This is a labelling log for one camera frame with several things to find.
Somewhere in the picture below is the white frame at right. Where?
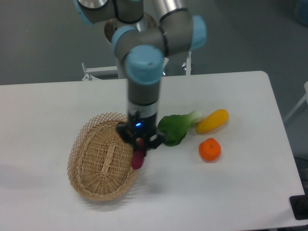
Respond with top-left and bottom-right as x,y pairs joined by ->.
283,82 -> 308,125

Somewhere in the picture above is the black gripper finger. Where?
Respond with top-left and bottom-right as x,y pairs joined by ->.
144,131 -> 167,156
116,122 -> 136,147

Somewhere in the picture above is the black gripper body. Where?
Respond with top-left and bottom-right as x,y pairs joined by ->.
127,108 -> 157,142

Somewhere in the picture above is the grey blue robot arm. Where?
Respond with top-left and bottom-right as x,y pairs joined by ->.
75,0 -> 207,154

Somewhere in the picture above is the green bok choy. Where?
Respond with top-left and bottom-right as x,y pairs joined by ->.
157,110 -> 203,147

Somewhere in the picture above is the purple sweet potato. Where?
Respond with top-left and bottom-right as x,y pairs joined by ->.
131,139 -> 146,170

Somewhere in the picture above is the woven wicker basket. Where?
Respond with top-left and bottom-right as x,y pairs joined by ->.
67,113 -> 138,201

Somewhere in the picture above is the orange tangerine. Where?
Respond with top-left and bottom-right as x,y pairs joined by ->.
198,138 -> 221,162

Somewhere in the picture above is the black device at edge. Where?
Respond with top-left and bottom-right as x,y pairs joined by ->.
289,195 -> 308,220

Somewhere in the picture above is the white metal base frame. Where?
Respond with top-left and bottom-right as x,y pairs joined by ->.
81,51 -> 193,81

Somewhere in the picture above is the yellow squash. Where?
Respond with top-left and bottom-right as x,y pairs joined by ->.
195,109 -> 229,134

